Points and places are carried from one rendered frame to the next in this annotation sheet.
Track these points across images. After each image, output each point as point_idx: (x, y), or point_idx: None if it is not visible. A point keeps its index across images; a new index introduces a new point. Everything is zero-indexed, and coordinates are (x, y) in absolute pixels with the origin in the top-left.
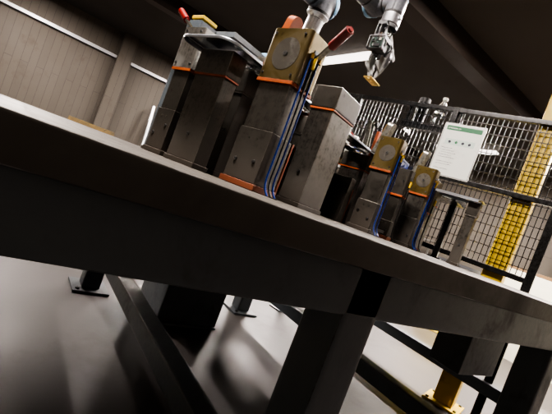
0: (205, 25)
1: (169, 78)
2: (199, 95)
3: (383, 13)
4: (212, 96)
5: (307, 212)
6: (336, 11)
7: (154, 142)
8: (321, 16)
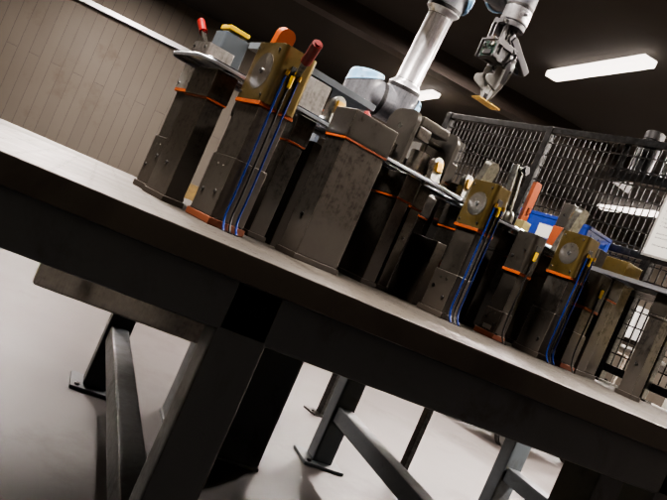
0: (232, 37)
1: None
2: (183, 119)
3: None
4: (193, 120)
5: (263, 249)
6: (470, 2)
7: (144, 176)
8: (446, 12)
